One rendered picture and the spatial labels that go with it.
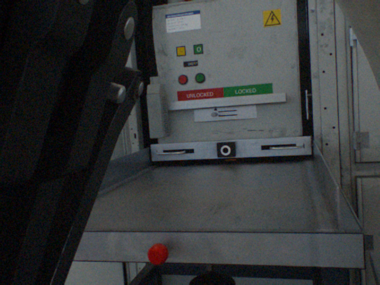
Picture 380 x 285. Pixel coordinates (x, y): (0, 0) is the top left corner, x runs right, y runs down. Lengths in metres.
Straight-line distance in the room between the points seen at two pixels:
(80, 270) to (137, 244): 0.90
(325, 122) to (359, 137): 0.10
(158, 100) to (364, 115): 0.62
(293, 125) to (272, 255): 0.74
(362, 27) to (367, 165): 0.78
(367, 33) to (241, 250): 0.37
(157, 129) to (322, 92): 0.52
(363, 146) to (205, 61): 0.56
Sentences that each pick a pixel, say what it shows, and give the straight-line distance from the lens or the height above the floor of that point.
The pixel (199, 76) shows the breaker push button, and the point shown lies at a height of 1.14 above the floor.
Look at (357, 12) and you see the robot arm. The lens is 0.58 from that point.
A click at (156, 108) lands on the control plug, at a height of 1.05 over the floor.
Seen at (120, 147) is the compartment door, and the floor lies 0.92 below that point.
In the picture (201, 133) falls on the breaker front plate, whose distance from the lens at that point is 1.38.
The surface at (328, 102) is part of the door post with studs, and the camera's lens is 1.31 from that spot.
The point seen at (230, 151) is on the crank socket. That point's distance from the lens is 1.33.
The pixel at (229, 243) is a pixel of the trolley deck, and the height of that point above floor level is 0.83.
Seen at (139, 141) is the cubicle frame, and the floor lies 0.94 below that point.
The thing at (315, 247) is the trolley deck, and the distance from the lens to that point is 0.66.
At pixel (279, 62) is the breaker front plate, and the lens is 1.35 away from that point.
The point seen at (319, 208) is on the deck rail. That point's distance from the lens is 0.76.
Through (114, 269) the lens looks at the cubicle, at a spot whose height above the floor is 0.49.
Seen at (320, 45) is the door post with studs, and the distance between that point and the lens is 1.31.
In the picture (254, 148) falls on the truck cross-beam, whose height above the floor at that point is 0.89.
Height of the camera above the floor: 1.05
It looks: 5 degrees down
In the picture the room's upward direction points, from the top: 4 degrees counter-clockwise
